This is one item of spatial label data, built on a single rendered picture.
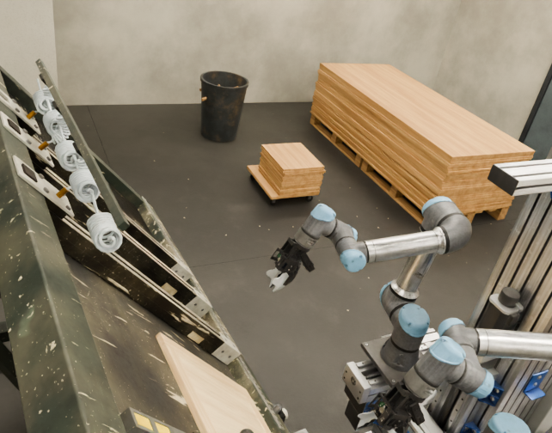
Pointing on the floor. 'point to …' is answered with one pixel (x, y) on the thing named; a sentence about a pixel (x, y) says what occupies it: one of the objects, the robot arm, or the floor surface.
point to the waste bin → (222, 104)
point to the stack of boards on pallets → (413, 138)
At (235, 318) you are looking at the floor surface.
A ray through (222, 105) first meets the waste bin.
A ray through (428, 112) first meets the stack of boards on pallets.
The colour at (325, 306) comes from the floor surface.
